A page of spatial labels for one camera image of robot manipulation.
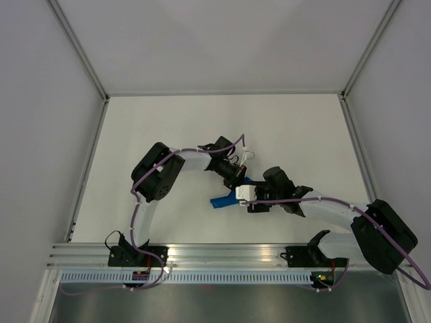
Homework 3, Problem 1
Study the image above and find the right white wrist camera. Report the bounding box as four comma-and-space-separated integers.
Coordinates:
235, 184, 257, 205

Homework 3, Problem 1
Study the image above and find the right aluminium frame post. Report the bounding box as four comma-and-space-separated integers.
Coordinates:
339, 0, 403, 100

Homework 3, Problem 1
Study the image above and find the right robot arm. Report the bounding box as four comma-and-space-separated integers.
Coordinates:
235, 166, 418, 275

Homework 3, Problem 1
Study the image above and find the blue cloth napkin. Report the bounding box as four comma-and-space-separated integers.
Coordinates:
209, 184, 245, 209

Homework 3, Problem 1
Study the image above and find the left aluminium frame post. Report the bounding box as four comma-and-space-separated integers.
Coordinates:
46, 0, 110, 102

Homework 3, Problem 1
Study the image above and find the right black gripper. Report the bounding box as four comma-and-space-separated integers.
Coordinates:
246, 180, 281, 213

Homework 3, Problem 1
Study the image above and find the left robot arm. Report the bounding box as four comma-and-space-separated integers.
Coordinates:
123, 135, 246, 266

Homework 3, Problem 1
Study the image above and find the white slotted cable duct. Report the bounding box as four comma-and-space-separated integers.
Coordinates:
60, 270, 312, 285

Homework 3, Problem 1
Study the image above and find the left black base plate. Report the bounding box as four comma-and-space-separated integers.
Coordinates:
108, 246, 168, 268

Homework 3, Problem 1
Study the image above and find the aluminium front rail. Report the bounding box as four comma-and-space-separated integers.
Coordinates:
46, 242, 414, 270

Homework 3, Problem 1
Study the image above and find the aluminium frame post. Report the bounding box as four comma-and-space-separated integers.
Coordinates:
46, 0, 110, 102
339, 0, 403, 100

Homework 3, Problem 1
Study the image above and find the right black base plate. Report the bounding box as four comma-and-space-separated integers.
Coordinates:
279, 246, 347, 268

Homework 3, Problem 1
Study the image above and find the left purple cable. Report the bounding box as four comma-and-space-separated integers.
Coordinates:
60, 134, 246, 297

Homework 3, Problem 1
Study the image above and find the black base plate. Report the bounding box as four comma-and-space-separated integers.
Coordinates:
279, 246, 347, 268
108, 246, 168, 268

